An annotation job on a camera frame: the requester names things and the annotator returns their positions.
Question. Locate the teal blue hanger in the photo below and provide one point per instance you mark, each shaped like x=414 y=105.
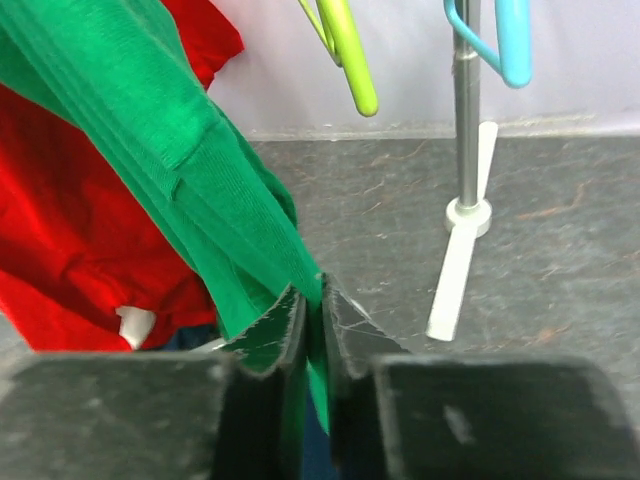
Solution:
x=513 y=61

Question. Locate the green t shirt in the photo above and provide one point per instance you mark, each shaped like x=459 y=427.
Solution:
x=118 y=71

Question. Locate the silver clothes rack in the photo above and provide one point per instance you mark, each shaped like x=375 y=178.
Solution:
x=468 y=216

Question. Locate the yellow green hanger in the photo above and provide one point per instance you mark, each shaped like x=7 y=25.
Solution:
x=336 y=29

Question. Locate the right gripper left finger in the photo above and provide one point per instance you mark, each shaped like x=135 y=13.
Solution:
x=233 y=413

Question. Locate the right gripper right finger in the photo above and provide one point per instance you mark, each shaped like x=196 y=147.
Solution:
x=398 y=415

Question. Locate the red t shirt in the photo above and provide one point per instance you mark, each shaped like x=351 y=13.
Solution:
x=75 y=242

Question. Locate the white t shirt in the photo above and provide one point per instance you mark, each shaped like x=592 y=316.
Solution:
x=135 y=325

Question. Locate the navy blue t shirt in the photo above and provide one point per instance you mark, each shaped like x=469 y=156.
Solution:
x=189 y=338

